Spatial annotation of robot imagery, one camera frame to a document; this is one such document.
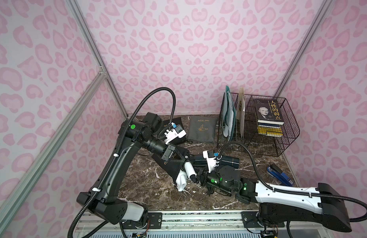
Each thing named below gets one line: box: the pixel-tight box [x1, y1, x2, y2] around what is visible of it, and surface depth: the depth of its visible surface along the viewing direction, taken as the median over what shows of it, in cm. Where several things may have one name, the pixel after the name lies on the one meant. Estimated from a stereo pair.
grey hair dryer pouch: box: [187, 115, 217, 143], surface depth 112 cm
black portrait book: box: [254, 99, 285, 125], surface depth 92 cm
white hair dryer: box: [175, 161, 199, 192], surface depth 62 cm
